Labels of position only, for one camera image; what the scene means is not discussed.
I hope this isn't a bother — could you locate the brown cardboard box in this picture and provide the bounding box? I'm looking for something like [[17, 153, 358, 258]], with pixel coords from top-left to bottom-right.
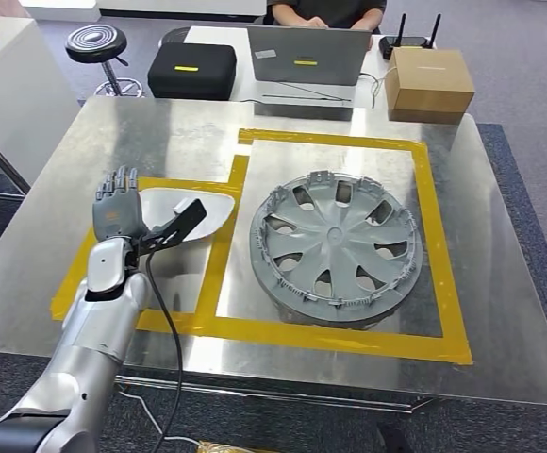
[[384, 46, 477, 125]]

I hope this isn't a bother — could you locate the black zip case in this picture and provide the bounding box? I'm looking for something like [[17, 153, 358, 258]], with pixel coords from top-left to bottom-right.
[[146, 42, 238, 102]]

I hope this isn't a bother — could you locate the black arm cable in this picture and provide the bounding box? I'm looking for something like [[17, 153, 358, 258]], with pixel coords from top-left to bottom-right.
[[145, 248, 184, 453]]

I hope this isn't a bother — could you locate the black router with antennas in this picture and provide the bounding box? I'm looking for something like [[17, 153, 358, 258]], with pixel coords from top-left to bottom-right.
[[378, 12, 442, 62]]

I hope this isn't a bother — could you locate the grey plastic hubcap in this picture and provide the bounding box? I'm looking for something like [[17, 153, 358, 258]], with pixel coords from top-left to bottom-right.
[[249, 170, 425, 331]]

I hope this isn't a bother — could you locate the white plastic car body part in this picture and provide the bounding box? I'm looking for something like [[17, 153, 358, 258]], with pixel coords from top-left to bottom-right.
[[139, 187, 236, 243]]

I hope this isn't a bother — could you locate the yellow tape square outline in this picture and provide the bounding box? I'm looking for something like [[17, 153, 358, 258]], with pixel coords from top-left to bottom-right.
[[197, 440, 274, 453]]

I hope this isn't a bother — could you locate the grey laptop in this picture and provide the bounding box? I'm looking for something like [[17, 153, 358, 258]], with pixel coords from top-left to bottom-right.
[[247, 25, 373, 105]]

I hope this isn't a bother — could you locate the white floor cable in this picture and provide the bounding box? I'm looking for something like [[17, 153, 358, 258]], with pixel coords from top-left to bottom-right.
[[116, 386, 200, 447]]

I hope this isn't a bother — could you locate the black round stool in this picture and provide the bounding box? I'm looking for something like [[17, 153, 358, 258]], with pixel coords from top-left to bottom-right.
[[64, 24, 146, 99]]

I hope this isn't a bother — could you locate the stainless steel workbench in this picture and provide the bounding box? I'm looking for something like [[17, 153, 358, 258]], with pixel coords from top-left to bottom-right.
[[0, 96, 547, 415]]

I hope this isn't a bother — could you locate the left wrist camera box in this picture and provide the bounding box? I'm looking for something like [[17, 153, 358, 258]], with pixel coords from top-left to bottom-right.
[[134, 197, 208, 258]]

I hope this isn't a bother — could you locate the person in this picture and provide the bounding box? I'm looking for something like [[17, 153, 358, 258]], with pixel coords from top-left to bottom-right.
[[266, 0, 388, 34]]

